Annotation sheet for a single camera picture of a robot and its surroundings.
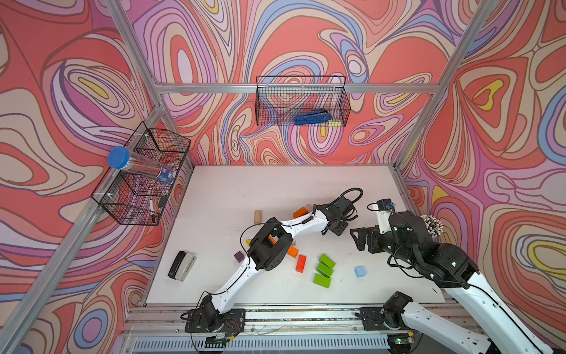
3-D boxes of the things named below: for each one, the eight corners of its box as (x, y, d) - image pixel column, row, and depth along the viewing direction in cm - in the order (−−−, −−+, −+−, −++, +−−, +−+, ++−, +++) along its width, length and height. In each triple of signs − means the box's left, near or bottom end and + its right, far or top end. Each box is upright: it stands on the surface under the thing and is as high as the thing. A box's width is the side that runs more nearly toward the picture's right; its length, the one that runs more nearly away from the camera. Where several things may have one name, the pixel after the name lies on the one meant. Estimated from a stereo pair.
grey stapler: (168, 278, 84) (164, 275, 81) (182, 253, 90) (178, 250, 87) (185, 282, 83) (181, 279, 80) (197, 257, 89) (194, 253, 87)
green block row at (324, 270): (315, 269, 86) (316, 267, 85) (319, 263, 88) (319, 261, 86) (329, 278, 84) (330, 276, 82) (333, 271, 86) (334, 269, 84)
